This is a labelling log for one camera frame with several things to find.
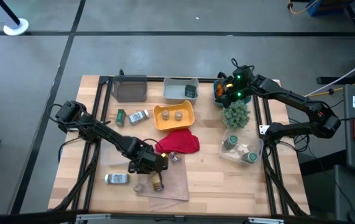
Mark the teal plastic bin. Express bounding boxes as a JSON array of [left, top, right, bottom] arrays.
[[211, 79, 252, 109]]

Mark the yellow cable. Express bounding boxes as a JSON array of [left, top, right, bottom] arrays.
[[287, 0, 321, 16]]

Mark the smoky dark grey bin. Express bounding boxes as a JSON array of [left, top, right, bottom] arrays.
[[111, 74, 149, 103]]

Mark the beige cloth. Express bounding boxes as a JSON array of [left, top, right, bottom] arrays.
[[135, 152, 190, 212]]

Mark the dark spice bottle yellow lid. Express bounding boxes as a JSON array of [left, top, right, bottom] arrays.
[[150, 172, 165, 192]]

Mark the light grey plastic bin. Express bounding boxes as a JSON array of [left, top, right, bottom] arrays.
[[162, 77, 200, 105]]

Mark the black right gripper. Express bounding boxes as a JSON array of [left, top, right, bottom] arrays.
[[219, 65, 254, 108]]

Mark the red cloth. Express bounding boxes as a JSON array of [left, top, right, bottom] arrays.
[[154, 129, 201, 155]]

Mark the yellow plastic bin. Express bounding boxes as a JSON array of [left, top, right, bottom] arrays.
[[152, 100, 196, 131]]

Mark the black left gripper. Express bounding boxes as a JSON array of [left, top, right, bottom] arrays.
[[128, 148, 169, 185]]

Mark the black square spice tin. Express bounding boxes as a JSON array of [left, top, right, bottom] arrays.
[[184, 83, 198, 99]]

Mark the blue box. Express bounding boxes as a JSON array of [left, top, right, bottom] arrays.
[[306, 0, 354, 17]]

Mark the black pole white round base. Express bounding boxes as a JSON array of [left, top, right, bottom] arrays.
[[0, 0, 30, 36]]

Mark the green rectangular spice tin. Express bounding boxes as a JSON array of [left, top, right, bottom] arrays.
[[115, 108, 127, 128]]

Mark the small glass spice jar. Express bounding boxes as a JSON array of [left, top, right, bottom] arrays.
[[168, 151, 183, 164]]

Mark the orange cable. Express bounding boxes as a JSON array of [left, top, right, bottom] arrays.
[[303, 75, 355, 98]]

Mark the artificial green potted plant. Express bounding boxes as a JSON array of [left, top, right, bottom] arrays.
[[221, 100, 251, 131]]

